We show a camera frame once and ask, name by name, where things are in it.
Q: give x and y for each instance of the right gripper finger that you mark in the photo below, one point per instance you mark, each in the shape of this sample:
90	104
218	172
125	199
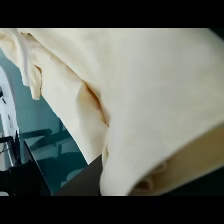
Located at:
87	181

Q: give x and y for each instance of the cream T-shirt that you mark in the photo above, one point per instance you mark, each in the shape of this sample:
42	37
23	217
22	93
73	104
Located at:
150	93

